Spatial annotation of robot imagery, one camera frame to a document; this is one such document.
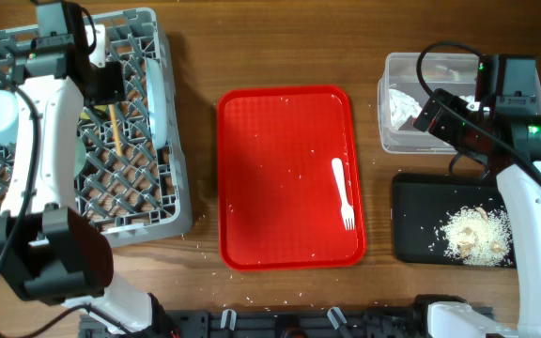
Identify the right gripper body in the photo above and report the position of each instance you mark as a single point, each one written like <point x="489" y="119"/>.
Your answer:
<point x="455" y="134"/>

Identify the grey plastic dishwasher rack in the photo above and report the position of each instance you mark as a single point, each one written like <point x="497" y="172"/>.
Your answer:
<point x="143" y="195"/>

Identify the light blue rice bowl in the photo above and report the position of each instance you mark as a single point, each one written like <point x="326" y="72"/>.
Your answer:
<point x="80" y="157"/>

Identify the clear plastic waste bin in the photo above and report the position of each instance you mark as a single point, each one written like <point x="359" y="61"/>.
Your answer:
<point x="455" y="73"/>

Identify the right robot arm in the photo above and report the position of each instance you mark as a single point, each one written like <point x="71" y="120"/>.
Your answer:
<point x="506" y="84"/>

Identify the wooden chopstick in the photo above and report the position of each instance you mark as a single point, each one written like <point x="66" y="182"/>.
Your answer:
<point x="115" y="130"/>

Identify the red plastic serving tray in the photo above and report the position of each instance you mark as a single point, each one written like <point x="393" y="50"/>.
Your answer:
<point x="278" y="204"/>

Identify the white plastic fork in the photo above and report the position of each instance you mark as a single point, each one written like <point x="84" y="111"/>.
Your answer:
<point x="346" y="209"/>

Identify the leftover rice and food scraps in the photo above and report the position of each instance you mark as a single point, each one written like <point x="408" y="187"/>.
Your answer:
<point x="477" y="237"/>

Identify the crumpled white tissue left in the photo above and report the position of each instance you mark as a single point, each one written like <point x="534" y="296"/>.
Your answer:
<point x="402" y="108"/>

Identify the light blue round plate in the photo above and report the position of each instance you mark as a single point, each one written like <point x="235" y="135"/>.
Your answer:
<point x="156" y="103"/>

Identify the black plastic tray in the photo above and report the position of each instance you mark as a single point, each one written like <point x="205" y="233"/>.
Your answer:
<point x="421" y="204"/>

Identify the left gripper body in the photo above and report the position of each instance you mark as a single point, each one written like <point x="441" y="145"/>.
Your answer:
<point x="90" y="87"/>

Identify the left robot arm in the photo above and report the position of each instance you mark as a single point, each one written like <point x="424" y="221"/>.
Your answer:
<point x="49" y="252"/>

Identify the yellow plastic cup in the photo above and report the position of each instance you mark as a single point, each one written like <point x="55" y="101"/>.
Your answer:
<point x="89" y="112"/>

